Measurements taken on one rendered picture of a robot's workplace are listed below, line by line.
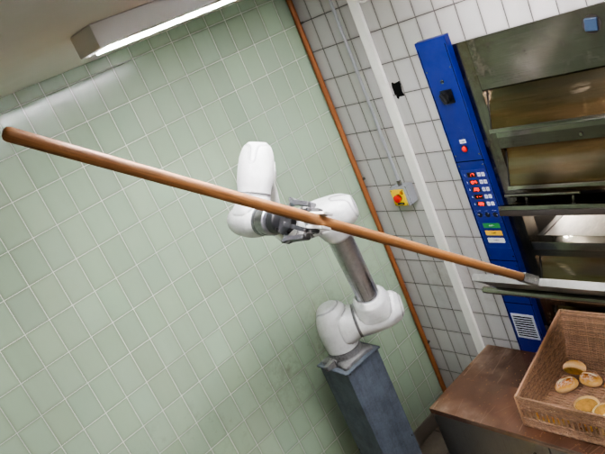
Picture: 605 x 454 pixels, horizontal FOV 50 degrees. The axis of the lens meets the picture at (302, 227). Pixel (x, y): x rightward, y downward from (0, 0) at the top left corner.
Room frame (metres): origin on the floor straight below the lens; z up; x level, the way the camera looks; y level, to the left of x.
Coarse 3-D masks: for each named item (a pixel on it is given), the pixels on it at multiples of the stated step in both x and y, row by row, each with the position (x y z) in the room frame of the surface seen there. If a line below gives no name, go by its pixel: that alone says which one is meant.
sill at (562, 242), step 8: (536, 240) 2.55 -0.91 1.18; (544, 240) 2.52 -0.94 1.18; (552, 240) 2.49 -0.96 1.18; (560, 240) 2.46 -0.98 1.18; (568, 240) 2.43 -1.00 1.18; (576, 240) 2.40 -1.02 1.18; (584, 240) 2.37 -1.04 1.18; (592, 240) 2.34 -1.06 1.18; (600, 240) 2.32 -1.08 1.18; (536, 248) 2.54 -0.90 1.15; (544, 248) 2.51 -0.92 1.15; (552, 248) 2.47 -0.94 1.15; (560, 248) 2.44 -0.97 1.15; (568, 248) 2.41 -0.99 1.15; (576, 248) 2.38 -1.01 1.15; (584, 248) 2.35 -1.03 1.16; (592, 248) 2.32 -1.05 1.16; (600, 248) 2.30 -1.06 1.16
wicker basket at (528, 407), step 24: (576, 312) 2.42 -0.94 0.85; (552, 336) 2.42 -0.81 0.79; (576, 336) 2.42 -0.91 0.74; (600, 336) 2.33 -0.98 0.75; (552, 360) 2.39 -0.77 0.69; (600, 360) 2.32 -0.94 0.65; (528, 384) 2.28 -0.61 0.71; (552, 384) 2.37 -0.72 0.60; (528, 408) 2.18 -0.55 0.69; (552, 408) 2.09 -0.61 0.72; (576, 432) 2.03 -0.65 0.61; (600, 432) 1.95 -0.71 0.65
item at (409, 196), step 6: (396, 186) 3.03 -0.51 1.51; (402, 186) 2.99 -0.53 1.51; (408, 186) 2.99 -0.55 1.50; (396, 192) 3.01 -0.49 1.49; (402, 192) 2.98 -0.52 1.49; (408, 192) 2.98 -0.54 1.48; (414, 192) 3.00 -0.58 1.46; (402, 198) 2.99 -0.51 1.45; (408, 198) 2.97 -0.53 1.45; (414, 198) 3.00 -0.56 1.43; (396, 204) 3.04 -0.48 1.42; (402, 204) 3.00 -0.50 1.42; (408, 204) 2.97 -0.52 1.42
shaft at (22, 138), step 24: (24, 144) 1.29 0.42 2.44; (48, 144) 1.30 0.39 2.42; (72, 144) 1.33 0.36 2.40; (120, 168) 1.36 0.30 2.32; (144, 168) 1.39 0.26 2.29; (216, 192) 1.46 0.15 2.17; (288, 216) 1.55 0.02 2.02; (312, 216) 1.58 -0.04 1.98; (384, 240) 1.69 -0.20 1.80; (480, 264) 1.88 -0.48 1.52
